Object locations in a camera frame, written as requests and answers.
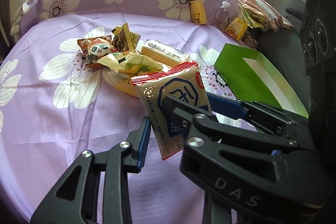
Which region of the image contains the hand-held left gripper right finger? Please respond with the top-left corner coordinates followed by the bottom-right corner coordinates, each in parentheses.
top-left (202, 191), bottom-right (233, 224)

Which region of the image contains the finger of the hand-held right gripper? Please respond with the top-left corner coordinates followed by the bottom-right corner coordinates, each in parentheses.
top-left (163, 96), bottom-right (302, 151)
top-left (207, 92), bottom-right (311, 136)

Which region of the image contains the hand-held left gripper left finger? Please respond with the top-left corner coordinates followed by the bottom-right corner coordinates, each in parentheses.
top-left (30, 116), bottom-right (152, 224)

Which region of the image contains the white blue snack packet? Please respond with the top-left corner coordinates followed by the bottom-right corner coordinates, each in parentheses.
top-left (131, 61), bottom-right (213, 161)

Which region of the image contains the green paper box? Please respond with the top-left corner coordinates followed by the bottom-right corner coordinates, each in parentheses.
top-left (213, 43), bottom-right (310, 119)

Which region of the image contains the orange panda snack packet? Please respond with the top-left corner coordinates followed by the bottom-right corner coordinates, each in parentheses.
top-left (77, 35), bottom-right (120, 68)

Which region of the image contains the yellow orange snack packet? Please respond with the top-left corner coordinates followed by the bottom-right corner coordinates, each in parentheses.
top-left (115, 76), bottom-right (138, 97)

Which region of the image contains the brown nut packet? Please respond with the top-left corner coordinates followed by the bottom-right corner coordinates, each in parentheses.
top-left (243, 30), bottom-right (259, 49)

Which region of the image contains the clear cracker packet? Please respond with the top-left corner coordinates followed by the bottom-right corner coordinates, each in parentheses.
top-left (140, 39), bottom-right (190, 67)

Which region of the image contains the yellow carton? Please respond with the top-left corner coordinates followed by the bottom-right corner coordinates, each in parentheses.
top-left (224, 17), bottom-right (249, 41)

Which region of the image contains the purple floral bedsheet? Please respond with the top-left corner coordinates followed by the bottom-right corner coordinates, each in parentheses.
top-left (0, 0), bottom-right (263, 224)

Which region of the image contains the green yellow corn snack packet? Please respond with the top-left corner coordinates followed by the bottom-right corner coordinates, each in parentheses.
top-left (96, 52), bottom-right (164, 78)

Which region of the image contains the grey sofa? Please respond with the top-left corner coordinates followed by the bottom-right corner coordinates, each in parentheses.
top-left (256, 0), bottom-right (315, 111)

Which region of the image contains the clear plastic bottle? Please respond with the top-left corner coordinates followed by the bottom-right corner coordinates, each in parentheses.
top-left (212, 1), bottom-right (231, 29)

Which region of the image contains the yellow bear bottle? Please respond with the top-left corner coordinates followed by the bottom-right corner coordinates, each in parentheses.
top-left (187, 0), bottom-right (208, 25)

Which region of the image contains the stack of folded cloths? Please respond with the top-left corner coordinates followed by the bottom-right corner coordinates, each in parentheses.
top-left (234, 0), bottom-right (294, 30)

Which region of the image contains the gold foil snack packet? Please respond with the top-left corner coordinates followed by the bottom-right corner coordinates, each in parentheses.
top-left (111, 23), bottom-right (141, 52)

